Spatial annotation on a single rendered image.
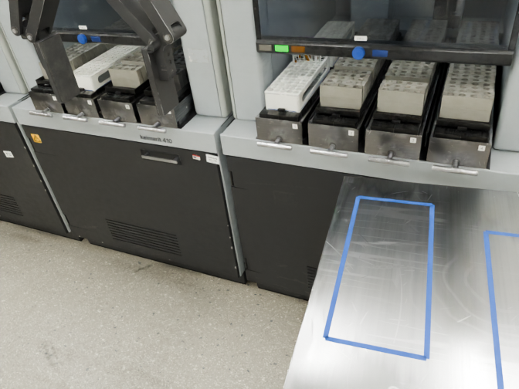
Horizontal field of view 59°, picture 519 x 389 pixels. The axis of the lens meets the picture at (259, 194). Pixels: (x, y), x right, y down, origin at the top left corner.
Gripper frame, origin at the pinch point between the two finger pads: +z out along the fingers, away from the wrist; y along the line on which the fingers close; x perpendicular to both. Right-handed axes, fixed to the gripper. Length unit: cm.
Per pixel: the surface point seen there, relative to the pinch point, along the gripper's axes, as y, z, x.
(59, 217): -118, 100, 65
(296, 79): -9, 34, 80
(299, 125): -4, 41, 66
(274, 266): -16, 99, 66
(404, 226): 29, 38, 31
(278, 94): -11, 34, 70
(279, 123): -10, 41, 66
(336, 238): 17.9, 38.2, 24.0
